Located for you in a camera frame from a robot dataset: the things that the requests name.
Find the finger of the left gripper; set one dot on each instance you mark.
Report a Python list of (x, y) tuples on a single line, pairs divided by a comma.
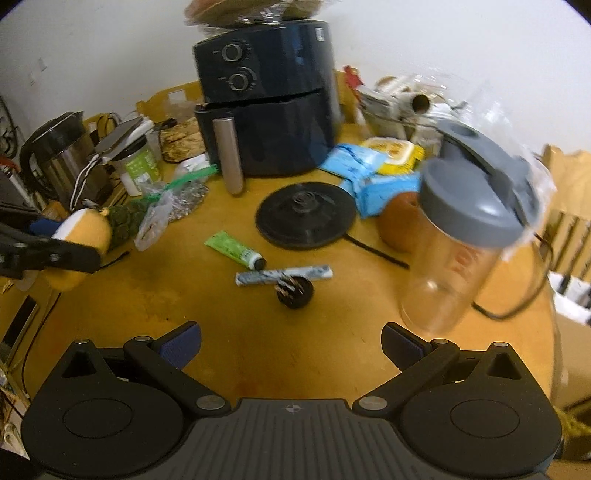
[(17, 220), (46, 253)]

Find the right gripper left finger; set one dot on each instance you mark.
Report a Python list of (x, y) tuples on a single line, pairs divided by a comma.
[(159, 362)]

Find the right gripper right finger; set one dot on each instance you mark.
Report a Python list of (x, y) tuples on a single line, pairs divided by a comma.
[(422, 364)]

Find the shiba dog plush case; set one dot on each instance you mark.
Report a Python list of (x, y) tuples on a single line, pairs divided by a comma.
[(85, 228)]

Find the green cream tube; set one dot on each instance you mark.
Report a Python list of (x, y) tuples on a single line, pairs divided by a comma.
[(227, 245)]

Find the small black round plug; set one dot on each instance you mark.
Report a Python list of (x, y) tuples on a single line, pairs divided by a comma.
[(294, 292)]

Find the black smartphone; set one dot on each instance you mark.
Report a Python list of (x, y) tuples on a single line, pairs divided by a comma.
[(20, 322)]

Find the steel electric kettle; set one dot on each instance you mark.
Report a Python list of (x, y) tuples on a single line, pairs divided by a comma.
[(54, 155)]

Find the green net bag of nuts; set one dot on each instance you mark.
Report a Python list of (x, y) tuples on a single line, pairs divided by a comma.
[(125, 220)]

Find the grey power bank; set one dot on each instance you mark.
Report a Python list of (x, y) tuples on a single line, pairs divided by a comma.
[(113, 139)]

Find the clear plastic bag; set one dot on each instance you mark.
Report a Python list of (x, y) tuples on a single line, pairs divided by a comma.
[(169, 202)]

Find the marble pattern flat bar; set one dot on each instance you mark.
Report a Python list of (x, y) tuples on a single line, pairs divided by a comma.
[(266, 277)]

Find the white tub green label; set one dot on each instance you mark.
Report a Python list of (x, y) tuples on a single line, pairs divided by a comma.
[(136, 165)]

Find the brown round pear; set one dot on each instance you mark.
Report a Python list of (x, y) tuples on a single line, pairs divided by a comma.
[(398, 222)]

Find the blue wipes pack right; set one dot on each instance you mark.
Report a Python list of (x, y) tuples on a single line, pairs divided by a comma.
[(372, 194)]

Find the blue wipes pack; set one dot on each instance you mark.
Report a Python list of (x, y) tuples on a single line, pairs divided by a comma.
[(353, 162), (372, 194)]

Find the clear shaker bottle grey lid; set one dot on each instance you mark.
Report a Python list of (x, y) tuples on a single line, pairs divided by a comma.
[(475, 201)]

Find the brown bark slab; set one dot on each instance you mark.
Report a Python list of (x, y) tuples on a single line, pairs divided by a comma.
[(181, 142)]

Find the black kettle base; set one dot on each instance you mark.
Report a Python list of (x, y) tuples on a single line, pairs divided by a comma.
[(306, 216)]

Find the wooden chair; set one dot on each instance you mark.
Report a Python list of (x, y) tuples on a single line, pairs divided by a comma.
[(567, 223)]

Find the yellow wipes pack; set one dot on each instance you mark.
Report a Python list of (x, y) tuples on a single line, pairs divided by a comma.
[(403, 157)]

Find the blue wipes pack left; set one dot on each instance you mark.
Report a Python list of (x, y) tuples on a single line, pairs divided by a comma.
[(353, 162)]

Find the glass bowl with clutter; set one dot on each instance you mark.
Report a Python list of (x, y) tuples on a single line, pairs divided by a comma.
[(404, 107)]

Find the dark blue air fryer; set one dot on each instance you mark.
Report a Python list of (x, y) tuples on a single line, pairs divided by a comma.
[(271, 103)]

